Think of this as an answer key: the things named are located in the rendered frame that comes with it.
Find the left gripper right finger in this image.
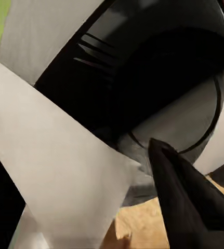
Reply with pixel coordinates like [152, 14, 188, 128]
[148, 138, 224, 249]

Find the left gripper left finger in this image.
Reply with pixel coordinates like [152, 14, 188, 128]
[0, 162, 26, 249]

